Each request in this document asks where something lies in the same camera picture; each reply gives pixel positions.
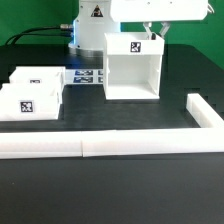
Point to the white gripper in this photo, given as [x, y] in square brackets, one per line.
[148, 11]

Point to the white drawer cabinet box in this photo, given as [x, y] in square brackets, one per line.
[132, 63]

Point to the white front drawer with tag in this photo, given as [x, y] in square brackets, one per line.
[21, 102]

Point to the white drawer with tag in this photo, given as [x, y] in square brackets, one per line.
[37, 74]
[21, 102]

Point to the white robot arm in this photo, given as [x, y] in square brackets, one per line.
[97, 17]

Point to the white rear drawer with tag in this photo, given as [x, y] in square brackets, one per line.
[37, 74]

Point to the white sheet with tags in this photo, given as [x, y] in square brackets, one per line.
[84, 76]

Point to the white foam rail side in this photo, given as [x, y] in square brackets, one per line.
[202, 112]

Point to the white foam rail front right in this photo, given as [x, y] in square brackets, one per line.
[153, 141]

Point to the white foam rail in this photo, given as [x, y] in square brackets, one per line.
[153, 141]
[40, 145]

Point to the white foam rail front left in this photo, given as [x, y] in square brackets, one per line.
[40, 145]

